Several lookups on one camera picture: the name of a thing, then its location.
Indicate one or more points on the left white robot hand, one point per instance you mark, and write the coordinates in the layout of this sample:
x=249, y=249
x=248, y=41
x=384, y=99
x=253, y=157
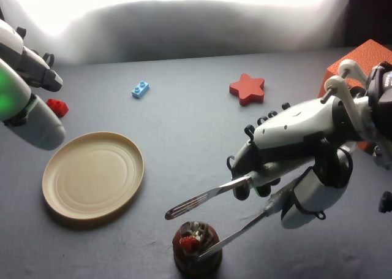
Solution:
x=18, y=107

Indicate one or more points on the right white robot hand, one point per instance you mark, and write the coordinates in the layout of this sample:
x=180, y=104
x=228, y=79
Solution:
x=291, y=128

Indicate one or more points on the chocolate toy cupcake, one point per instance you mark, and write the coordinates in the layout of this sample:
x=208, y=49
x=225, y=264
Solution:
x=186, y=260

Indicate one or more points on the beige round plate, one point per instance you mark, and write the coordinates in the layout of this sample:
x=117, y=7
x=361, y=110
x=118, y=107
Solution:
x=92, y=178

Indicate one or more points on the red toy brick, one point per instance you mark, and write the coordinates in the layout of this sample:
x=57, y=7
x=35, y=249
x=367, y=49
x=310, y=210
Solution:
x=58, y=107

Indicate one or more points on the red star block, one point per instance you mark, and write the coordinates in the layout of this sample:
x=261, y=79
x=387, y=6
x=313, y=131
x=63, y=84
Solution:
x=248, y=89

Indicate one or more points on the orange foam block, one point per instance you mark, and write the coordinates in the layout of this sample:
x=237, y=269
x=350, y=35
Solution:
x=367, y=55

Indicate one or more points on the light blue toy brick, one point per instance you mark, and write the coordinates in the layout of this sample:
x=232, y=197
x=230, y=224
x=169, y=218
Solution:
x=141, y=89

